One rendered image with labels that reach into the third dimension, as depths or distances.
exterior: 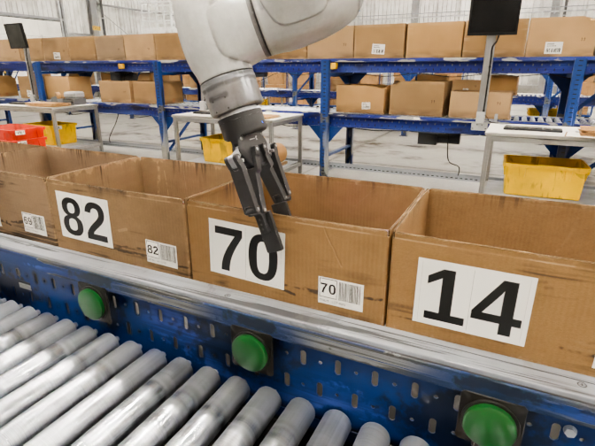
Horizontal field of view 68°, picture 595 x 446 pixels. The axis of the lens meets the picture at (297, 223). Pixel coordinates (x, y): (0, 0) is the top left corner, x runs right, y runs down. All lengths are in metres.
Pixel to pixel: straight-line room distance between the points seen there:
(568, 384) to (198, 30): 0.71
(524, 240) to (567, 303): 0.29
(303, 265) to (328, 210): 0.30
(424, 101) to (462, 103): 0.38
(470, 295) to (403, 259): 0.11
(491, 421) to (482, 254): 0.23
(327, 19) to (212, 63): 0.18
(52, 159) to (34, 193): 0.43
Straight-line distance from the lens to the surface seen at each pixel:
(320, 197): 1.03
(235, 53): 0.72
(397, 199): 0.98
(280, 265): 0.78
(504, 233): 0.97
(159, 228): 0.93
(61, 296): 1.20
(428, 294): 0.71
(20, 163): 1.58
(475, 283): 0.69
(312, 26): 0.72
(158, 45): 6.94
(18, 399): 0.95
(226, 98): 0.72
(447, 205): 0.96
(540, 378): 0.71
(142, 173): 1.33
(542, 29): 5.15
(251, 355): 0.81
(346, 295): 0.75
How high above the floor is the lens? 1.28
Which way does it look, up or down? 19 degrees down
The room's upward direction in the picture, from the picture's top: straight up
